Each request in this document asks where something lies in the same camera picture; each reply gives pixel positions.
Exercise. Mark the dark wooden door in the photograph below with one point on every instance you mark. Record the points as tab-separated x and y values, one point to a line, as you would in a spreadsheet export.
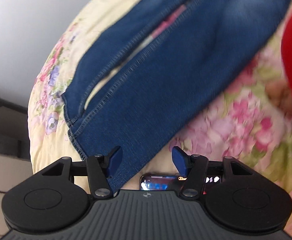
14	136

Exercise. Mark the black smartphone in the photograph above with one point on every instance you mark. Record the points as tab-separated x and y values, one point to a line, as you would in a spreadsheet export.
153	182

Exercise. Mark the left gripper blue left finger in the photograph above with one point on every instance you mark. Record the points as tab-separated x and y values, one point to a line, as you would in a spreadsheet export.
100	168

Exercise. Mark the floral yellow bedspread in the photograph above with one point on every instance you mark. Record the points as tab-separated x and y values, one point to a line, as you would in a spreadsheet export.
241	122

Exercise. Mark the blue denim jeans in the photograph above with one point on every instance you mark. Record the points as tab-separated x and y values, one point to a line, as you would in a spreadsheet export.
156	68

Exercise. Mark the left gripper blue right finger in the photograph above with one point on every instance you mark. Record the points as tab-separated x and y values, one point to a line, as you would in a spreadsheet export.
192	167

